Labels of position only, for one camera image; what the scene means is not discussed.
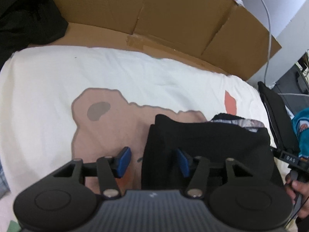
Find black jacket with floral lining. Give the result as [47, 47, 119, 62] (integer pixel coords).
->
[141, 114, 283, 190]

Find black clothes pile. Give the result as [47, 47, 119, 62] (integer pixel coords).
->
[0, 0, 68, 66]

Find person's right hand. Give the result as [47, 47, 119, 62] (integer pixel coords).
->
[284, 173, 309, 219]

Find folded black garment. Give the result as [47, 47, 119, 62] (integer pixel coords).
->
[258, 81, 300, 156]

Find teal patterned jersey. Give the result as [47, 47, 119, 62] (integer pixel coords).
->
[292, 108, 309, 159]

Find dark grey suitcase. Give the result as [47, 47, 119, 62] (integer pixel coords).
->
[272, 64, 308, 115]

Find white cartoon bed sheet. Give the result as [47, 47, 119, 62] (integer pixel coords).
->
[1, 46, 293, 231]

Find brown cardboard sheet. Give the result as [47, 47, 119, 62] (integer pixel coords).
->
[24, 0, 283, 81]

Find white cable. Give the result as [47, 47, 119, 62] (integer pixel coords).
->
[251, 0, 307, 95]

